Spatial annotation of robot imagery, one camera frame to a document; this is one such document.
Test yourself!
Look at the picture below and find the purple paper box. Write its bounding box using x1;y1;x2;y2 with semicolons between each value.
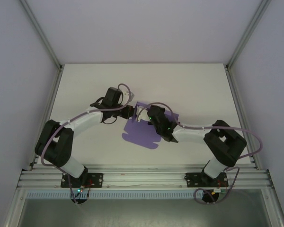
121;101;180;151

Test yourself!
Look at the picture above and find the steel sheet panel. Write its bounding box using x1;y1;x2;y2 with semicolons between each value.
14;189;275;227

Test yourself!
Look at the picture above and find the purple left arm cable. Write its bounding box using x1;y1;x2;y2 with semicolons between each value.
39;83;133;204

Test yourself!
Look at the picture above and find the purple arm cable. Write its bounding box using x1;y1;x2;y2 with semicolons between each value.
39;83;133;204
138;102;263;205

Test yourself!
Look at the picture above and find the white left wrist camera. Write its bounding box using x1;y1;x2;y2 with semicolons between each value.
123;89;136;101

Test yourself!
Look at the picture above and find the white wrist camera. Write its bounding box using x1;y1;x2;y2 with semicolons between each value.
123;89;136;101
135;106;150;122

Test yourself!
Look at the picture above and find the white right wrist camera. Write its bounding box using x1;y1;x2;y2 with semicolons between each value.
135;106;150;122

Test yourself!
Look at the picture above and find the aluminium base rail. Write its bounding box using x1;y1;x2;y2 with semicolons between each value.
17;166;274;190

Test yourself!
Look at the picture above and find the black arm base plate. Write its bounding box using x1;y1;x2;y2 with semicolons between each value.
183;172;229;189
60;173;104;188

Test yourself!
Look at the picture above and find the aluminium side rail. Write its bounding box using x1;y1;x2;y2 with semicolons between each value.
28;66;64;171
224;65;261;171

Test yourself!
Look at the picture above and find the grey slotted cable duct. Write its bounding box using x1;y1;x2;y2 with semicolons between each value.
25;190;197;199

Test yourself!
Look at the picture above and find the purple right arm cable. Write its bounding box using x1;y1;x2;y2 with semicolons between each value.
138;102;263;205

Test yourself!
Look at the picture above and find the black round cable grommet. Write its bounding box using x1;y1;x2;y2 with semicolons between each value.
202;190;220;204
71;197;89;205

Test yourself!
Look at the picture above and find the aluminium frame post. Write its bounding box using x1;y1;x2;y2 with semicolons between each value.
261;169;284;227
225;0;272;70
19;0;63;70
3;189;27;227

